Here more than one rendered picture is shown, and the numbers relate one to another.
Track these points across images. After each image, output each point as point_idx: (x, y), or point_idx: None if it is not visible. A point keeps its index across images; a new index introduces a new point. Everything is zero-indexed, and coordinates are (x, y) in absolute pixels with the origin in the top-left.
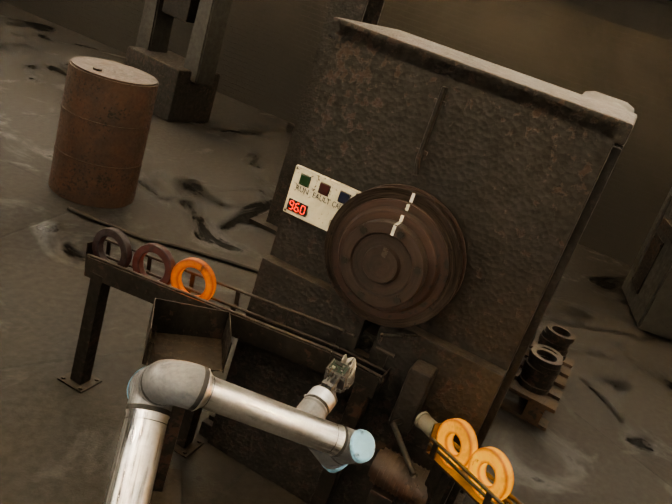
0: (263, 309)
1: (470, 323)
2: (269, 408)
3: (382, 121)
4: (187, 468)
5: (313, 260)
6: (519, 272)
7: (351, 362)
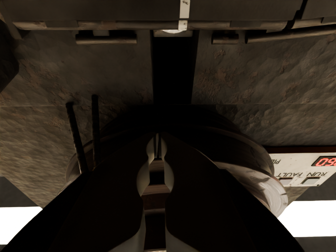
0: None
1: (27, 125)
2: None
3: None
4: None
5: (318, 107)
6: (39, 180)
7: (154, 153)
